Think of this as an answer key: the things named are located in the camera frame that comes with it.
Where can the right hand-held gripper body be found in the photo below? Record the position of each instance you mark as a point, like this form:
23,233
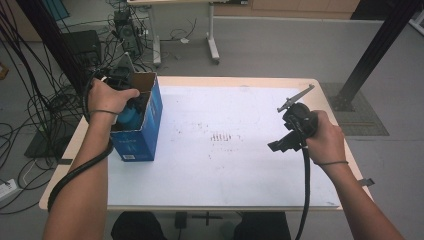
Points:
301,120

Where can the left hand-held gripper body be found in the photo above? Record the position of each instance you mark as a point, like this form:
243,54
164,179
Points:
118,78

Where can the blue bottle with white cap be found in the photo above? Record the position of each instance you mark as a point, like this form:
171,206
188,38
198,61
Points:
128,118

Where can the blue cardboard box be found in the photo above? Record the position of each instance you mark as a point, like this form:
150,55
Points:
140,143

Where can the person's left hand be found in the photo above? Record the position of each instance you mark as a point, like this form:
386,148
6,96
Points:
105,96

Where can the person's right hand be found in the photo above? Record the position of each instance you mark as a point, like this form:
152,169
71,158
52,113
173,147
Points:
326,143

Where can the thin black left wristband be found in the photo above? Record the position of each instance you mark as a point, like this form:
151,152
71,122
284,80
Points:
103,111

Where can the thin black wristband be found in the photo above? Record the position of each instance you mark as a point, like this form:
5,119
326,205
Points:
103,111
333,163

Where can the black computer tower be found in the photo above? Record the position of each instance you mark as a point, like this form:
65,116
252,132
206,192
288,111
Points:
128,35

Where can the thin black right wristband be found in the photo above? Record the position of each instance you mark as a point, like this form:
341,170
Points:
333,163

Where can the black equipment box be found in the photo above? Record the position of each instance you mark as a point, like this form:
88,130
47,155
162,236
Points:
83,46

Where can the white table mat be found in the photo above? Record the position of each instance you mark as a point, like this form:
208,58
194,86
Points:
216,173

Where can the grey tape strip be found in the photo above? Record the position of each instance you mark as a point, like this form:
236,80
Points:
65,162
366,182

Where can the person's right leg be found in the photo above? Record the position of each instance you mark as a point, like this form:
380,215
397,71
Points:
261,226

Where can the person's leg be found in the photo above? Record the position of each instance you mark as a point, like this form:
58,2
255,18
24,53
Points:
138,228
261,226

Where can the white height-adjustable desk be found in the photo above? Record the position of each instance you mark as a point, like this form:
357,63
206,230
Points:
212,40

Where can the wooden cabinet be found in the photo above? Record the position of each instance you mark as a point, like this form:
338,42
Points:
300,8

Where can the person's left leg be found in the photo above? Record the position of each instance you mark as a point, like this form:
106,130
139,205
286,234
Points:
138,228

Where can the white power strip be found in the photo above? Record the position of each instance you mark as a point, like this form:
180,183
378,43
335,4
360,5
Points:
7,189

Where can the black metal frame post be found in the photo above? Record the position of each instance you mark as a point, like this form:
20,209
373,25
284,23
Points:
50,40
376,43

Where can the black floor base plate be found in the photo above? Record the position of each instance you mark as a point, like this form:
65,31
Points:
43,146

